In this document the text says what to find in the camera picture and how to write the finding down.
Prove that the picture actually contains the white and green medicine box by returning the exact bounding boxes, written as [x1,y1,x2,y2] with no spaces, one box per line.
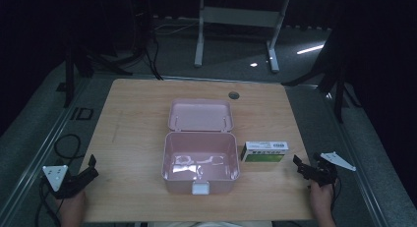
[240,141,290,164]

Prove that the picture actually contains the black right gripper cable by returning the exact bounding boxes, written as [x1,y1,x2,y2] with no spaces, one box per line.
[329,176,342,221]

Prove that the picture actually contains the white metal desk frame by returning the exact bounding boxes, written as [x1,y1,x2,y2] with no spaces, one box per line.
[193,0,292,74]

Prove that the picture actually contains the black looped floor cable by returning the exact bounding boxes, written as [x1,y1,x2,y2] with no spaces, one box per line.
[53,134,86,164]

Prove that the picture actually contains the black tripod stand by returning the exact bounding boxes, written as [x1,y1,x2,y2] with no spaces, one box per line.
[60,36,134,109]
[280,24,363,125]

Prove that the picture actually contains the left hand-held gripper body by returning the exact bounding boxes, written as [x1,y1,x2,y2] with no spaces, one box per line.
[40,164,89,200]

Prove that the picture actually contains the person's right hand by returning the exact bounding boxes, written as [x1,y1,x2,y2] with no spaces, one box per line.
[309,179,337,216]

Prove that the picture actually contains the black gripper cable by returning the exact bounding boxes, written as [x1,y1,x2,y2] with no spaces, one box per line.
[33,176,64,227]
[329,176,342,221]

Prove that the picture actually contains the person's left hand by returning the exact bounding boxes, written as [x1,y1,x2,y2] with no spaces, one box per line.
[54,190,88,227]

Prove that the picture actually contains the pink plastic storage box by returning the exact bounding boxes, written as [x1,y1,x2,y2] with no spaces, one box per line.
[160,97,241,197]

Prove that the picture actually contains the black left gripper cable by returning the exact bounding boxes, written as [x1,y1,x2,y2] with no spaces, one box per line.
[33,176,64,227]

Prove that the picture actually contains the black hanging cables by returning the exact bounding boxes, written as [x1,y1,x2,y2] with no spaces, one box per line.
[143,10,164,82]

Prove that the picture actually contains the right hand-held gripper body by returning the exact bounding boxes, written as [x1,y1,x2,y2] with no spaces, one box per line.
[307,150,357,188]

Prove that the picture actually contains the white floor cable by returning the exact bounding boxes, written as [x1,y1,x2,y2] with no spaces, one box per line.
[152,21,202,37]

